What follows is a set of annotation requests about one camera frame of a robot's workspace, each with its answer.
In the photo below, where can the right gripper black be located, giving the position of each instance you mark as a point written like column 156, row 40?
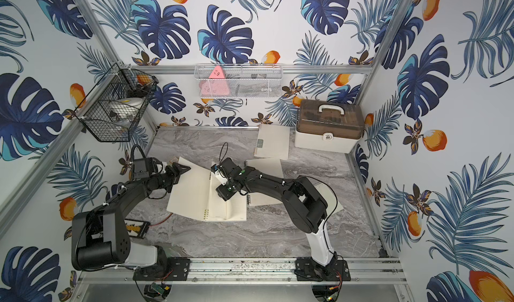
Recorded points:
column 223, row 193

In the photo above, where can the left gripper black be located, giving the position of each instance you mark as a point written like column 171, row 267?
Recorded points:
column 172, row 173

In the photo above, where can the large cream spiral notebook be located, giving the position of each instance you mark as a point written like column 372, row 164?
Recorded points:
column 195, row 197

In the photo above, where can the B5 spiral notebook blue label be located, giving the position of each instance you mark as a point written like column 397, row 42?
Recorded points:
column 268, row 166

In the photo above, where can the torn cream page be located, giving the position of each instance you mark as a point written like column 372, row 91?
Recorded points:
column 333, row 204

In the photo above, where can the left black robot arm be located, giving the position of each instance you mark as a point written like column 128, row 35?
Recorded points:
column 100, row 238

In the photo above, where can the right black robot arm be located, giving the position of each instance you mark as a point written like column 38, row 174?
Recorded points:
column 305, row 205

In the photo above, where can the cream notebook green label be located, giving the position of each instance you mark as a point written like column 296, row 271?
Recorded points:
column 273, row 142

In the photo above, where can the orange black small tool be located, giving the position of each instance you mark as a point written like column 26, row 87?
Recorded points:
column 137, row 228

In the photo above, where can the pink triangle ruler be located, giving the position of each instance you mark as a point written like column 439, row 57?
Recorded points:
column 216, row 85

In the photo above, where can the white storage box brown lid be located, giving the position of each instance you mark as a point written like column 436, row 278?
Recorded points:
column 328, row 126

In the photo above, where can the black wire basket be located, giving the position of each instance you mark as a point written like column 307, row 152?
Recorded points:
column 120, row 100

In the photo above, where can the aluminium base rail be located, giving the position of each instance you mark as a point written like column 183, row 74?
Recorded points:
column 283, row 271

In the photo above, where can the clear wall shelf basket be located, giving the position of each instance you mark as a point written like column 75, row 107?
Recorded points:
column 247, row 80

